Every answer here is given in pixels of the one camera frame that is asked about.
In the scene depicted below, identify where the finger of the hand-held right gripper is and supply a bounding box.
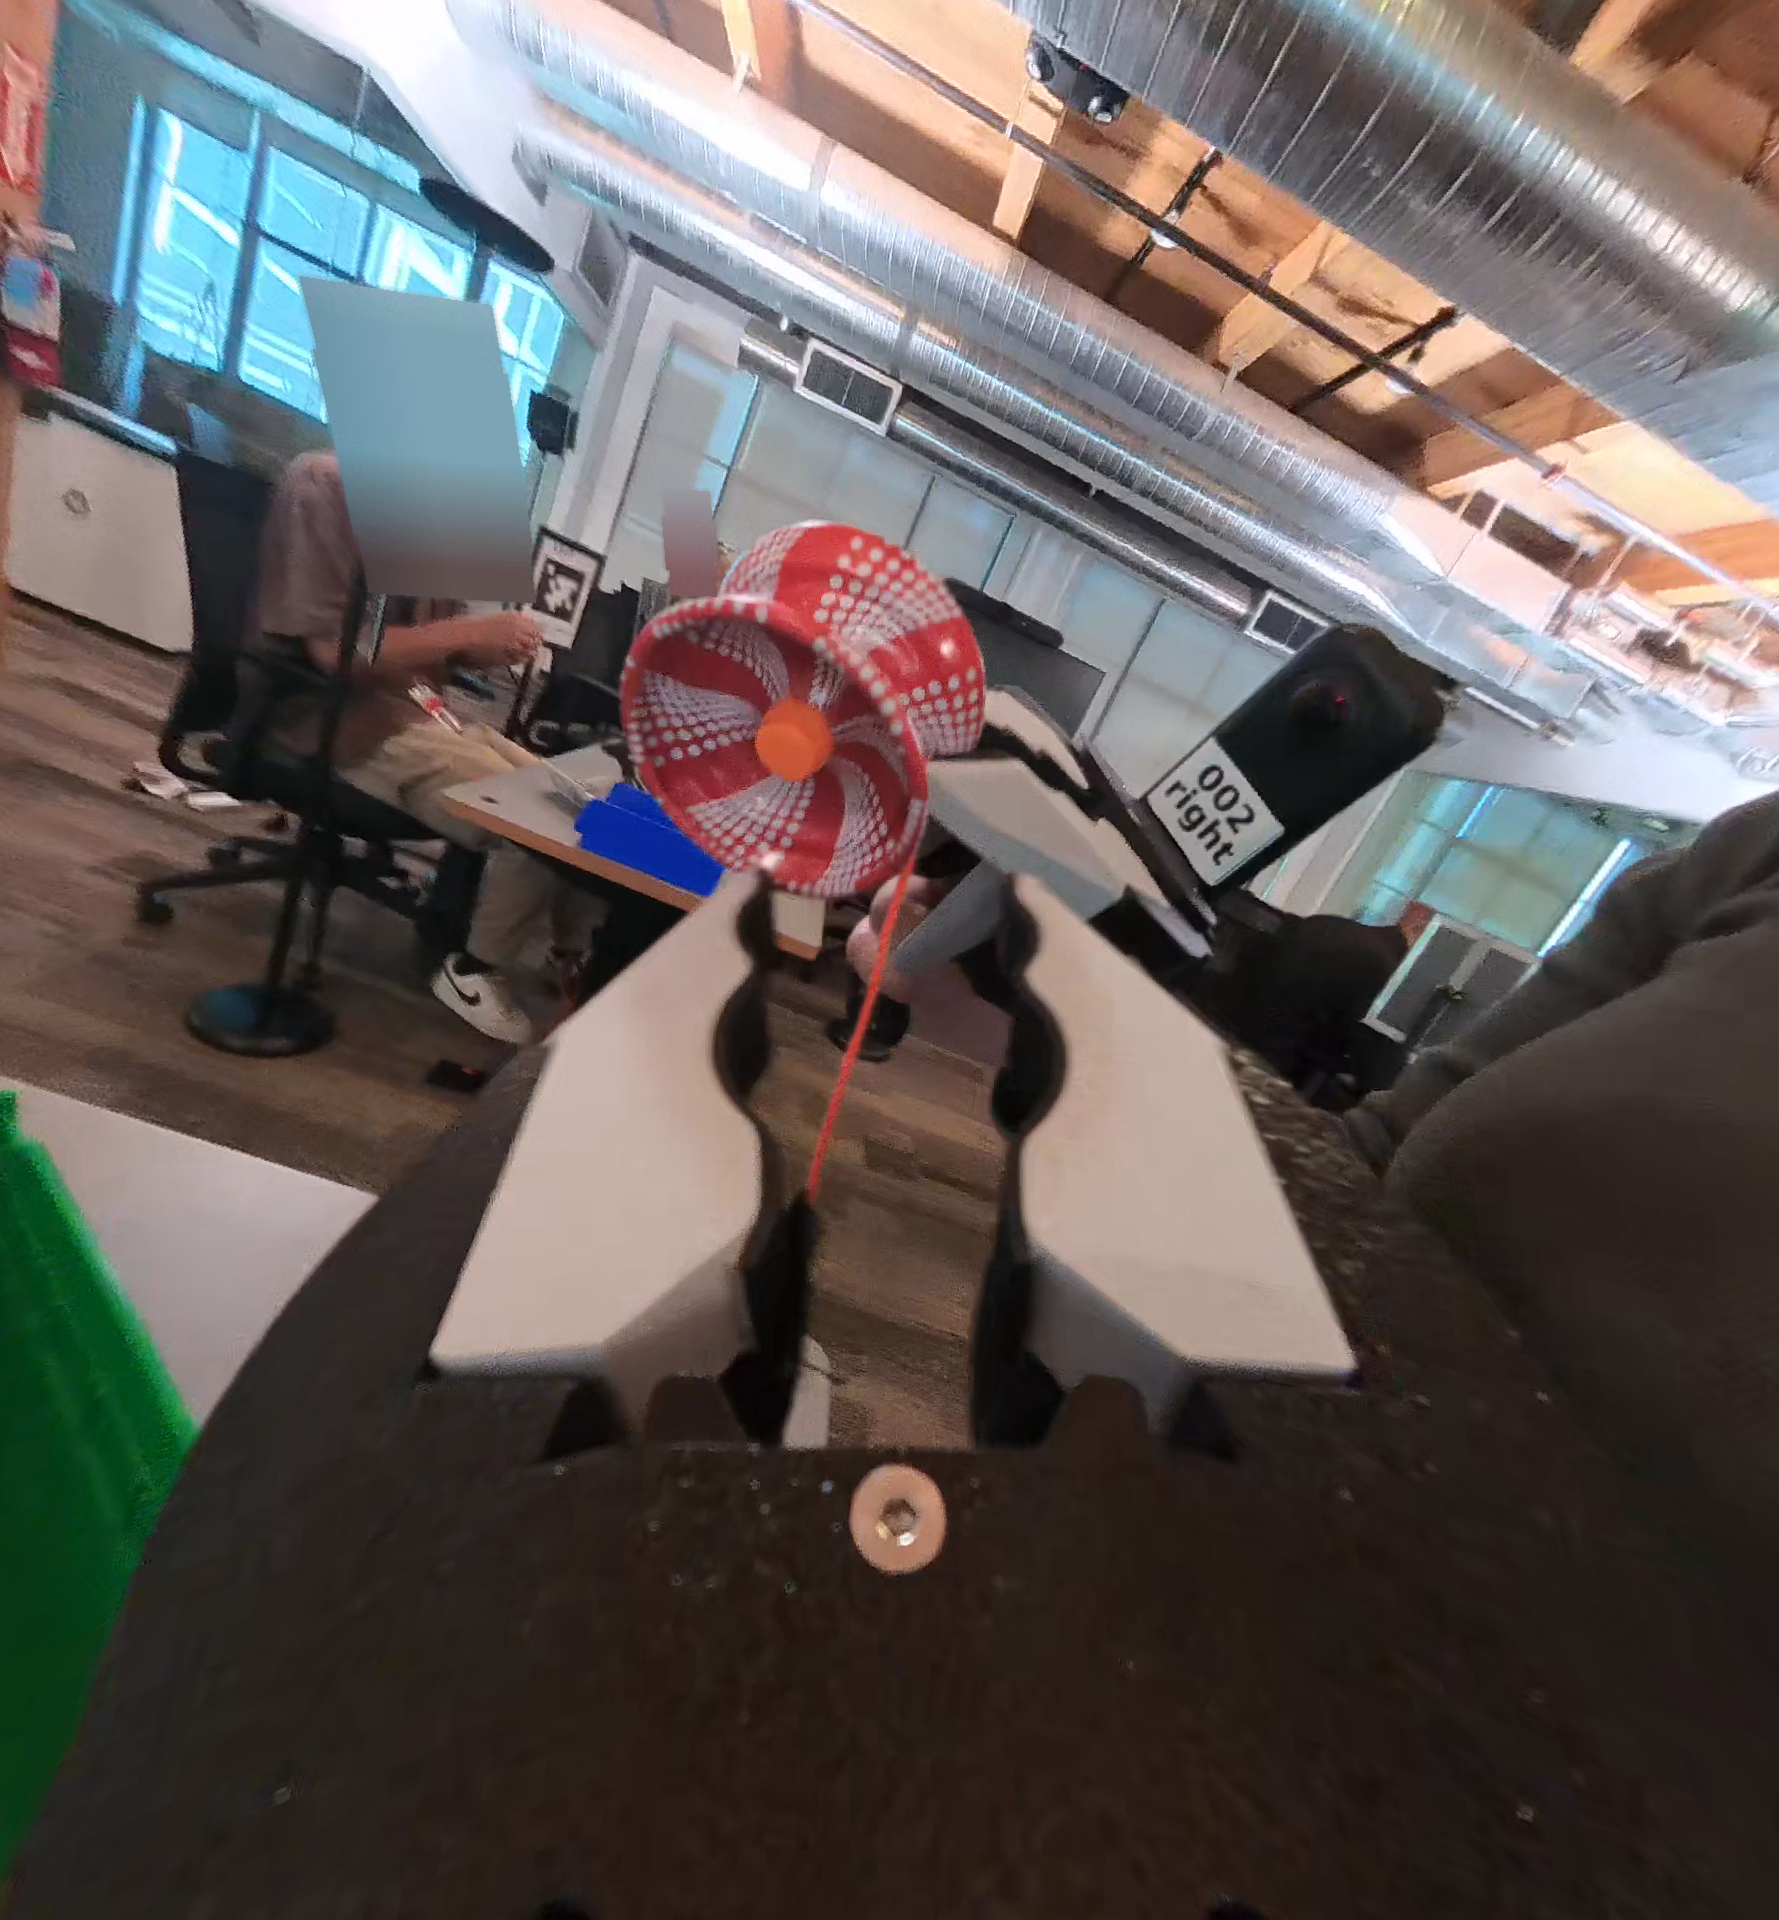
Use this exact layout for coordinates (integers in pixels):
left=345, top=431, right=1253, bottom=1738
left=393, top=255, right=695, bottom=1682
left=844, top=857, right=1017, bottom=992
left=929, top=752, right=1221, bottom=957

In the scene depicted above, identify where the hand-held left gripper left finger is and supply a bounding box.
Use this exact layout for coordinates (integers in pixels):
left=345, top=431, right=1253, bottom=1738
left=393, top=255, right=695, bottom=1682
left=430, top=878, right=780, bottom=1437

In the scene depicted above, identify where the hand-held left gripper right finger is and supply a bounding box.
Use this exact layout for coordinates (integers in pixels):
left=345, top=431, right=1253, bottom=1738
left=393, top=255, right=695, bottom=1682
left=979, top=878, right=1358, bottom=1437

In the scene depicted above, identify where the red white yo-yo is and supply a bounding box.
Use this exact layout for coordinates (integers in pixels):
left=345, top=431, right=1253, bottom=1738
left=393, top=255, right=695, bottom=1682
left=621, top=522, right=987, bottom=895

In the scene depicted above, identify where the green plastic bin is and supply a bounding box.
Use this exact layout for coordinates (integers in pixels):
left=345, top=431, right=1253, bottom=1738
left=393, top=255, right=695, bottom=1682
left=0, top=1091, right=200, bottom=1920

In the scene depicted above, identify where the person's right forearm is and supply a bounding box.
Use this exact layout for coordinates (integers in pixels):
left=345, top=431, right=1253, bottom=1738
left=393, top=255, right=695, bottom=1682
left=1347, top=766, right=1779, bottom=1353

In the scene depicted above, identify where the large blue parts bin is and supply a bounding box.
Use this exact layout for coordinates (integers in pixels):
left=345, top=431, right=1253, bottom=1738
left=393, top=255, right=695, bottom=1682
left=575, top=787, right=735, bottom=895

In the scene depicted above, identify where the grey work table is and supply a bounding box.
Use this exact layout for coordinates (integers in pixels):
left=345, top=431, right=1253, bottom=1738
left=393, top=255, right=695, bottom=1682
left=441, top=752, right=829, bottom=968

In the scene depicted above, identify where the black white marker sign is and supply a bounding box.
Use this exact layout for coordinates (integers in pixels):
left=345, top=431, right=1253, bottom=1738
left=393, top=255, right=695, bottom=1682
left=531, top=535, right=608, bottom=638

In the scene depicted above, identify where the silver spiral air duct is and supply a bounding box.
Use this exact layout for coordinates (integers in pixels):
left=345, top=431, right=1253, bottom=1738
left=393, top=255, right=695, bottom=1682
left=500, top=0, right=1732, bottom=677

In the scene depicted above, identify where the wide silver air duct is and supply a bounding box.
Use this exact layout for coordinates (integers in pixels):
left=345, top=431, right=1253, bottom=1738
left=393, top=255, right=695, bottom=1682
left=1011, top=0, right=1779, bottom=544

